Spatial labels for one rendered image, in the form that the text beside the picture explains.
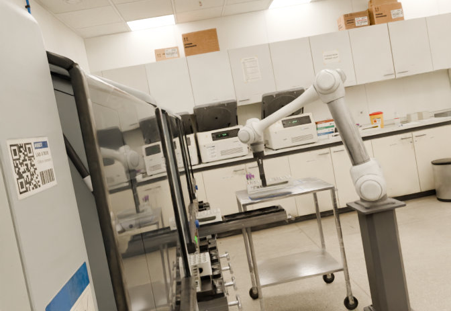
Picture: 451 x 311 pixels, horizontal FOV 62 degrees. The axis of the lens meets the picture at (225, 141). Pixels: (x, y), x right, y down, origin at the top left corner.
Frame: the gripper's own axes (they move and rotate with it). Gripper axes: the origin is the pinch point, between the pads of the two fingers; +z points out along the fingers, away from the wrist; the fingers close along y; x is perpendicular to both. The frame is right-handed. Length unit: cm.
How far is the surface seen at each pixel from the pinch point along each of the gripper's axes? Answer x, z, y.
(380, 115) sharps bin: -175, -17, 241
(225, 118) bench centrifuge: 20, -47, 234
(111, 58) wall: 151, -149, 244
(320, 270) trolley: -27, 63, -2
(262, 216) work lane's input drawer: 6.3, 11.4, -42.0
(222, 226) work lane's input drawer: 28, 12, -44
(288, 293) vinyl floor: -6, 91, 32
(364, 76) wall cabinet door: -161, -68, 239
